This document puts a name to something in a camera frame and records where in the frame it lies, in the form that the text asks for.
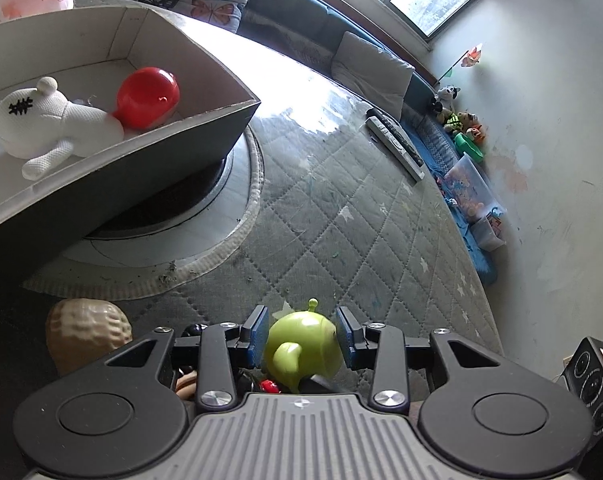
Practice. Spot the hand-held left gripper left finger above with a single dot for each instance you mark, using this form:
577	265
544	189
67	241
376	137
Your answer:
259	337

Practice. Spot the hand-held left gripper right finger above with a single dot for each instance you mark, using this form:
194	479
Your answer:
345	337

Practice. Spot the green alien toy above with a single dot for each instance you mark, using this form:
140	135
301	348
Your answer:
301	342

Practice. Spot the grey cardboard box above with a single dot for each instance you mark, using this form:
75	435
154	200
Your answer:
191	145

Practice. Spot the small red toy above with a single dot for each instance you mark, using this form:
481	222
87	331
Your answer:
269	386

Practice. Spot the grey quilted mat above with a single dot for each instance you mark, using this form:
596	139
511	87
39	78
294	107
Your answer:
356	240

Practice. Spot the round white turntable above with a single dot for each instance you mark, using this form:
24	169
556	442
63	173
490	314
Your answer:
221	230

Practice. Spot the tan textured walnut toy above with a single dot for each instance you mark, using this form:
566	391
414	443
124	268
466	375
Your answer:
83	330

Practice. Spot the small clear plastic box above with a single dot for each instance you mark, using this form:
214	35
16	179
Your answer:
489	232

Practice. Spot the clear plastic toy bin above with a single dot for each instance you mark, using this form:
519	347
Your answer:
474	187

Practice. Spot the white remote control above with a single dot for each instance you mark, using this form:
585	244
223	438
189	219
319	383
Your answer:
389	142

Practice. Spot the black remote control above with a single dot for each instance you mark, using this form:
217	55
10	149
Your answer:
404	140

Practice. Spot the green plastic toy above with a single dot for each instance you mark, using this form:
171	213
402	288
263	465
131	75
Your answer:
469	146

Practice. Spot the pile of plush toys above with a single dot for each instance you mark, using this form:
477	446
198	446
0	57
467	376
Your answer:
461	122

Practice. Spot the black and white plush cow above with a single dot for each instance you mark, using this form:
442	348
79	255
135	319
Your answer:
447	96

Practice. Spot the red plastic ball toy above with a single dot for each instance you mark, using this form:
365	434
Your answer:
146	97

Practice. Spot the grey cushion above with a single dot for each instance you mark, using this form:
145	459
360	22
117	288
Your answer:
371	70

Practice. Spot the white teddy bear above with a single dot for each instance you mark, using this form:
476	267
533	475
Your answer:
41	120

